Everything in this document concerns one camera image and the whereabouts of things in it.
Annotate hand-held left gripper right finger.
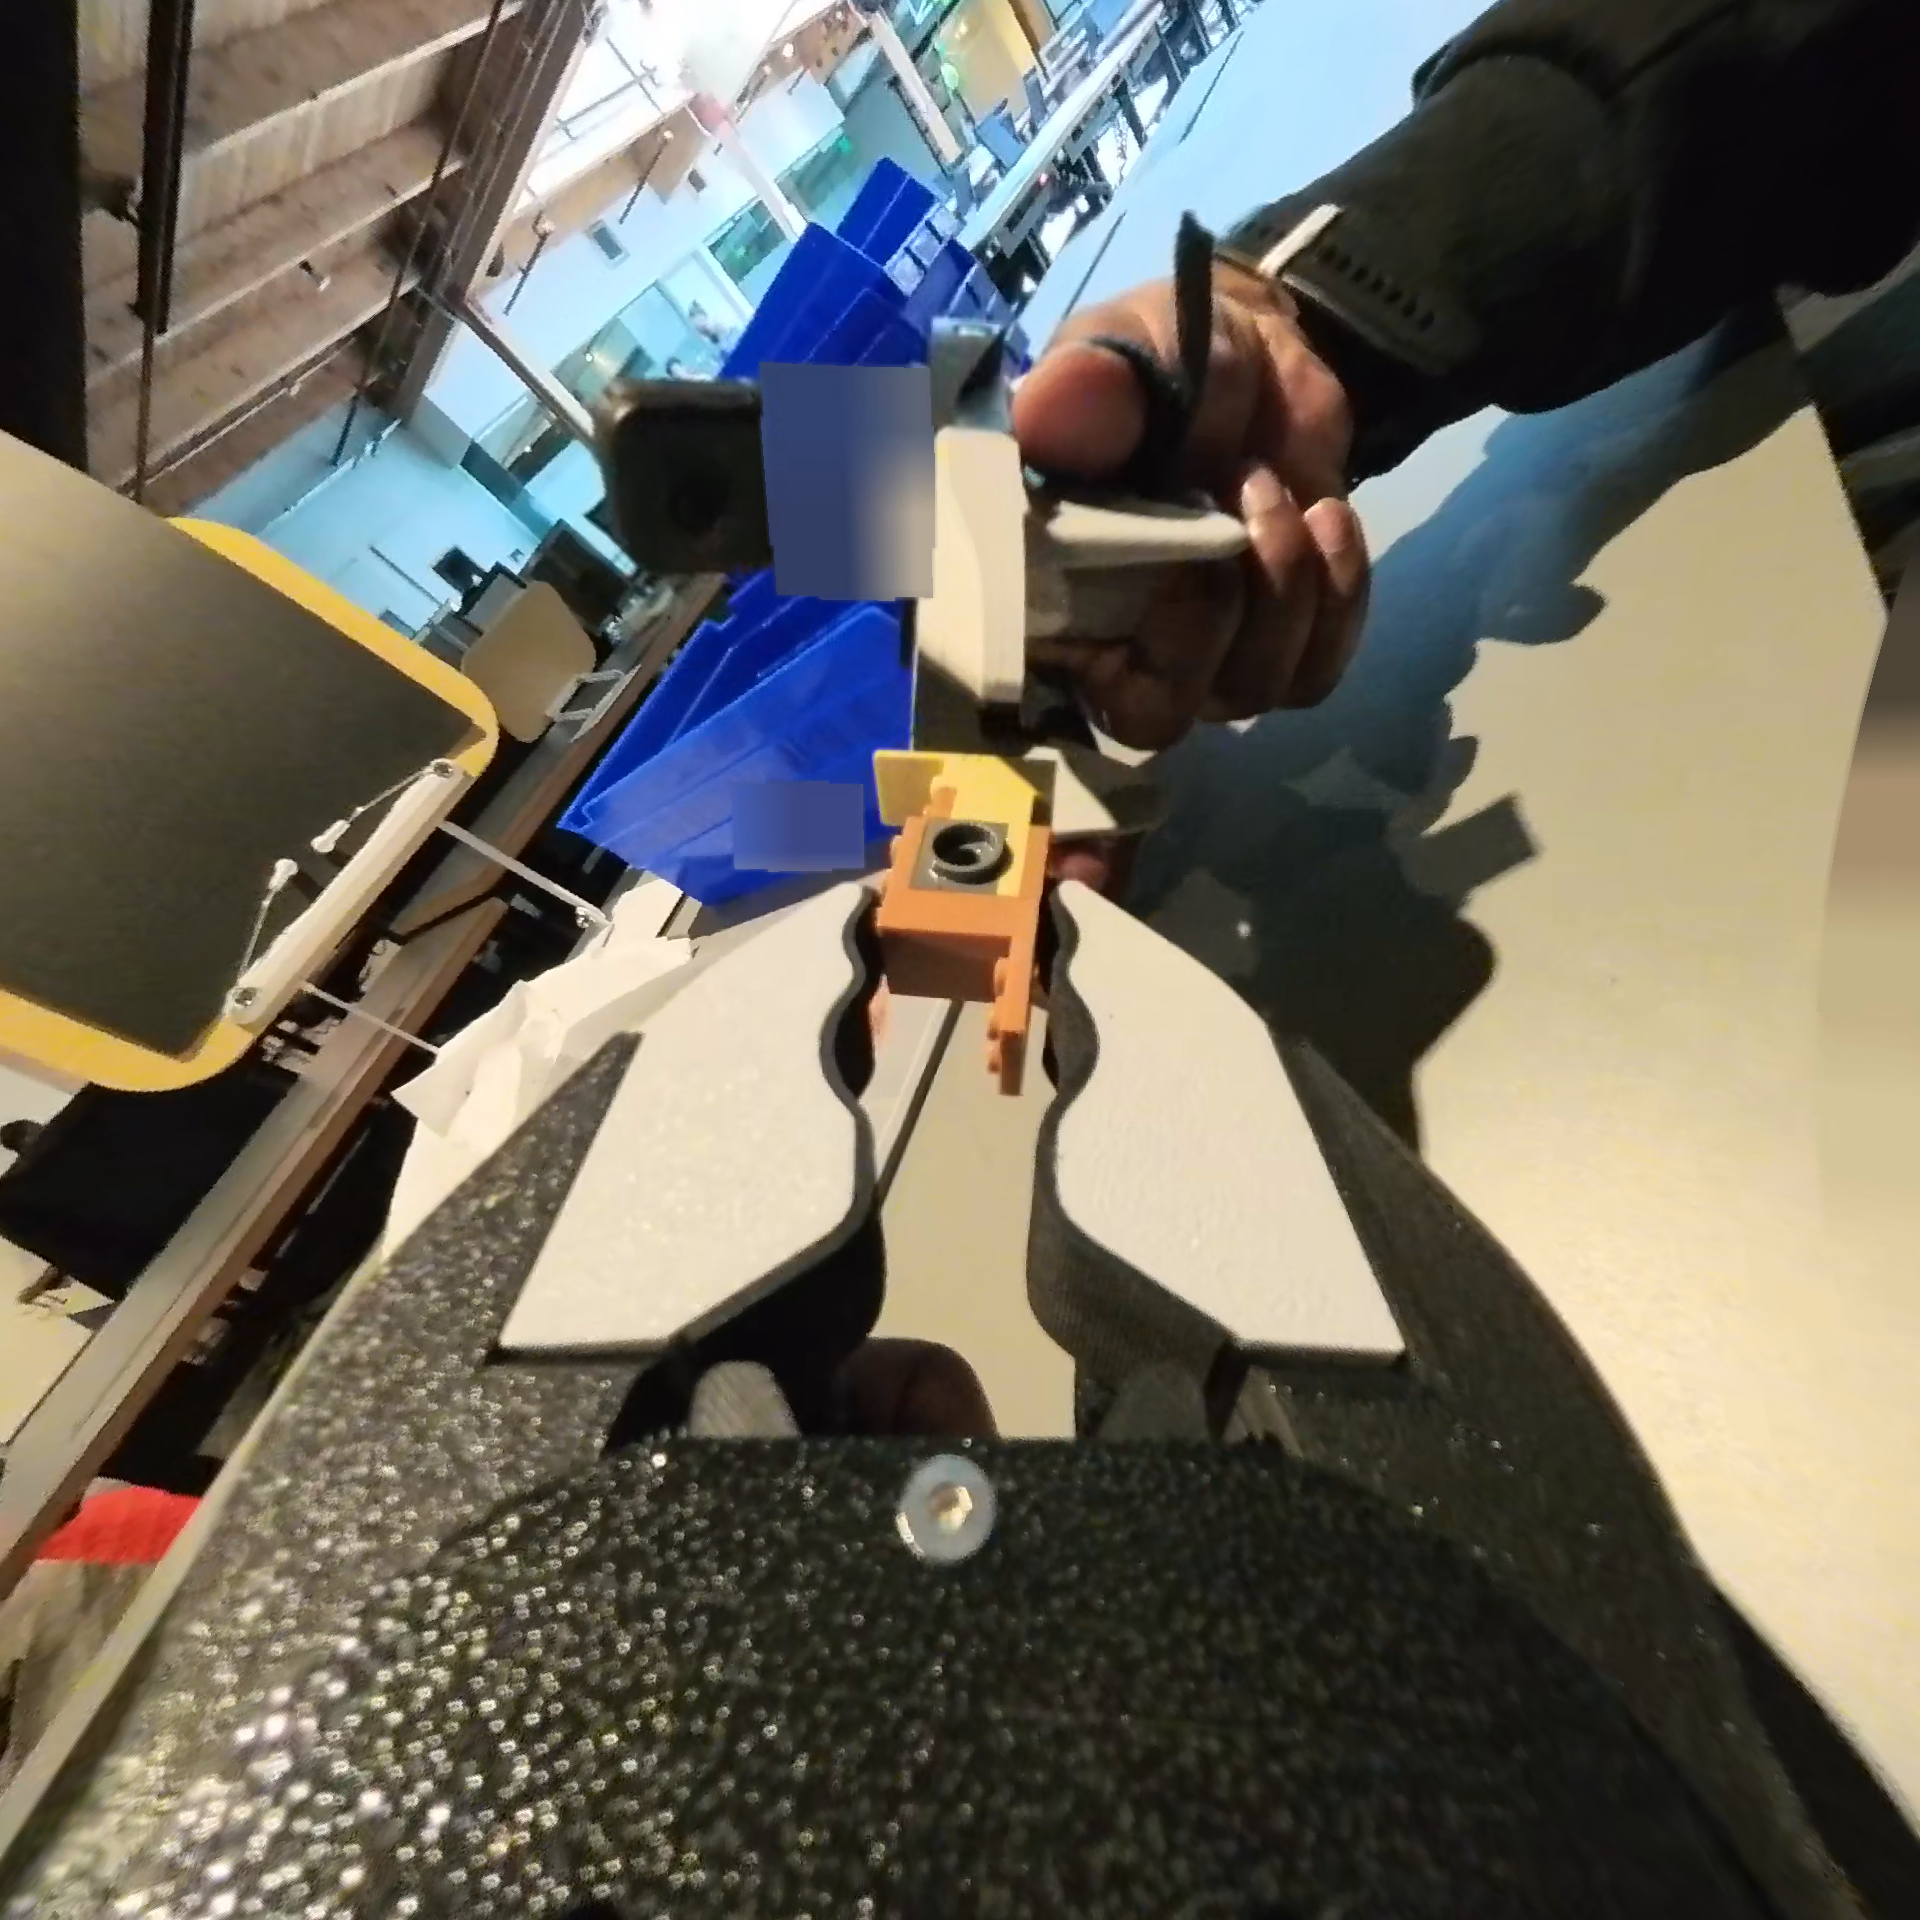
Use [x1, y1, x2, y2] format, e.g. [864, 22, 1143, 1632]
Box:
[1026, 882, 1412, 1369]

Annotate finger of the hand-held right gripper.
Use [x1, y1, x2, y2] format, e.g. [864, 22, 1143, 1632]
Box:
[911, 424, 1039, 713]

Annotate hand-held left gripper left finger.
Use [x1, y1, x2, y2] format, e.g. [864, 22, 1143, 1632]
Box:
[492, 882, 887, 1359]

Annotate yellow and black brick piece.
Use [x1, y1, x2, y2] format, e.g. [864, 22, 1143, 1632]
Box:
[874, 750, 1058, 892]

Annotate brown toy brick plate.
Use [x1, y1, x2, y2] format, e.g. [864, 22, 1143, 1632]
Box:
[867, 821, 1051, 1099]

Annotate person's right forearm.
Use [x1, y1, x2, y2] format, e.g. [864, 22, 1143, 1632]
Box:
[1221, 0, 1920, 489]

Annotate grey desk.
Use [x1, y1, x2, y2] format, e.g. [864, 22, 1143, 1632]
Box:
[861, 150, 1898, 1802]

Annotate person's right hand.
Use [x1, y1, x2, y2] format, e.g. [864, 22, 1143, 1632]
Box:
[1011, 269, 1373, 754]

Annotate crumpled white paper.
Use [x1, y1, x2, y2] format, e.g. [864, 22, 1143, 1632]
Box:
[393, 885, 706, 1141]

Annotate small pale chair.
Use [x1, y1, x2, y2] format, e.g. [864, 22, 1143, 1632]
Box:
[458, 579, 605, 747]

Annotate stack of blue plastic bins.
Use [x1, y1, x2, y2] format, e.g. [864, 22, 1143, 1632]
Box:
[554, 157, 1039, 912]

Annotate black smartwatch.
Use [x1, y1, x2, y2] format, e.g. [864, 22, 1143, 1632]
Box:
[1256, 198, 1487, 385]

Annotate wooden staircase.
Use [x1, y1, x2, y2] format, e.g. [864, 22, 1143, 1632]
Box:
[74, 0, 593, 504]

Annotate yellow-rimmed black board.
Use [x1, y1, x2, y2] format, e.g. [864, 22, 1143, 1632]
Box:
[0, 426, 503, 1091]

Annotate red cloth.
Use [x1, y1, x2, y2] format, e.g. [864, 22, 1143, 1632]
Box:
[28, 1491, 205, 1563]

